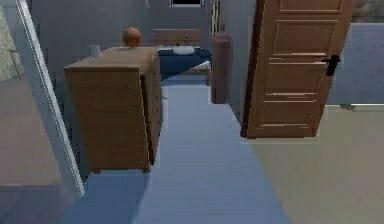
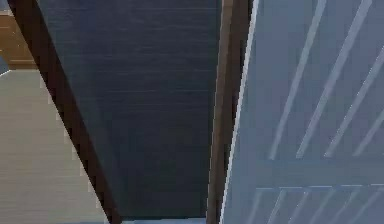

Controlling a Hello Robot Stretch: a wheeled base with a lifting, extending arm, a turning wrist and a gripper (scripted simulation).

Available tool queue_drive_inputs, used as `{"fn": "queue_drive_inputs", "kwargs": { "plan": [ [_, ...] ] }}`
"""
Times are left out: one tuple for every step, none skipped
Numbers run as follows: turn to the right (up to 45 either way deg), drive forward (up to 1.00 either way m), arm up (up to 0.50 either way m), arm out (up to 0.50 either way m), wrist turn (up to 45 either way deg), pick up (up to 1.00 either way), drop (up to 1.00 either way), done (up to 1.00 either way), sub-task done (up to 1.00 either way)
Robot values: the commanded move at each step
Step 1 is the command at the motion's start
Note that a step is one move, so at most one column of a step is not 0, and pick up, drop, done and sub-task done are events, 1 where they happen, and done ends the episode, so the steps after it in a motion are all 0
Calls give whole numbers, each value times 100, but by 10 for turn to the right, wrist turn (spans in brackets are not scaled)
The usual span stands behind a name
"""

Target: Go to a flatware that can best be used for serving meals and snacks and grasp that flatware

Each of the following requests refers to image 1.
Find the yellow framed wall picture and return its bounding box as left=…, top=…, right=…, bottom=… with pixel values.
left=209, top=0, right=222, bottom=38

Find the clear glass cup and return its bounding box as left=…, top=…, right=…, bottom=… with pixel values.
left=89, top=44, right=101, bottom=59

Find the brown wooden chest of drawers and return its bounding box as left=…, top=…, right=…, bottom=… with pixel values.
left=63, top=46, right=164, bottom=174

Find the white pillow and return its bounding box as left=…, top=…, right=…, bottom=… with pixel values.
left=171, top=45, right=196, bottom=56

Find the bed with dark blue cover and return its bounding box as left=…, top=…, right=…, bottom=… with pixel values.
left=150, top=28, right=213, bottom=87

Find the brown wooden room door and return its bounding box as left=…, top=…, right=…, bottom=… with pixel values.
left=240, top=0, right=354, bottom=140

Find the orange basketball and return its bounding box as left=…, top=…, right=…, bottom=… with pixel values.
left=121, top=26, right=143, bottom=49

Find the dark window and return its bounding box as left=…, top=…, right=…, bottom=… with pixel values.
left=169, top=0, right=205, bottom=8

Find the black door handle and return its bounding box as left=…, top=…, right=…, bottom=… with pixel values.
left=320, top=54, right=342, bottom=77

